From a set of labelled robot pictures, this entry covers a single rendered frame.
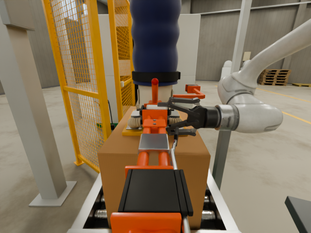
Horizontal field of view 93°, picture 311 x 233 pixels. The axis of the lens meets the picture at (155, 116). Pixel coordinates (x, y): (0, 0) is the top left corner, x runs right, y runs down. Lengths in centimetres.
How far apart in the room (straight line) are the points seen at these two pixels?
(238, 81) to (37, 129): 141
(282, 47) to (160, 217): 54
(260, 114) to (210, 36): 1134
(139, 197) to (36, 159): 151
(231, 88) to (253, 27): 1141
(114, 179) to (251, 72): 64
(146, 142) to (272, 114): 41
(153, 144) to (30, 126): 131
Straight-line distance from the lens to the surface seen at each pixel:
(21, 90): 146
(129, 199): 20
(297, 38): 57
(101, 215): 91
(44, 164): 167
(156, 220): 18
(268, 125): 58
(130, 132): 65
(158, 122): 42
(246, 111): 54
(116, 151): 56
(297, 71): 1260
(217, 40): 1177
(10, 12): 142
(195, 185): 63
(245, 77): 64
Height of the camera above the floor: 125
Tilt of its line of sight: 20 degrees down
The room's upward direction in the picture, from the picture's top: straight up
